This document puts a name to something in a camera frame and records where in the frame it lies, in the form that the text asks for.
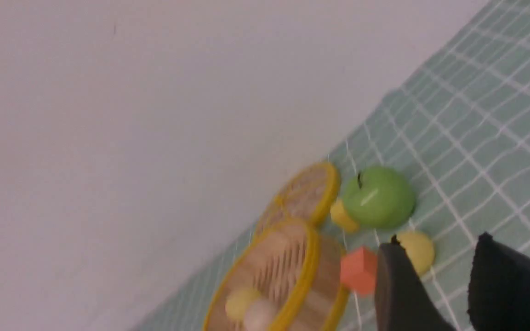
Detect yellow cube block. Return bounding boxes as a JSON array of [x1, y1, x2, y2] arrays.
[[330, 198, 361, 233]]

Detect woven bamboo steamer lid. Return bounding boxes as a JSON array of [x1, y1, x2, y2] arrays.
[[253, 161, 341, 238]]

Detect green apple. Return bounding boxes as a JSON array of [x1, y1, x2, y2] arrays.
[[339, 165, 416, 229]]

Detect bamboo steamer tray yellow rim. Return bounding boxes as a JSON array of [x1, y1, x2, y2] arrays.
[[203, 219, 349, 331]]

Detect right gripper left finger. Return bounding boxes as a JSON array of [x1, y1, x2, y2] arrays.
[[374, 235, 454, 331]]

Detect white bun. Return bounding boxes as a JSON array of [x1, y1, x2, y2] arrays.
[[242, 299, 278, 331]]

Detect orange cube block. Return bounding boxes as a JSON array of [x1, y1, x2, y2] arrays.
[[340, 246, 378, 297]]

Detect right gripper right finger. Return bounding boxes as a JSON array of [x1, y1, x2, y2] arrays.
[[468, 232, 530, 331]]

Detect yellow bun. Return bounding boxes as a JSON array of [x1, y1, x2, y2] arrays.
[[225, 287, 262, 322], [395, 231, 436, 277]]

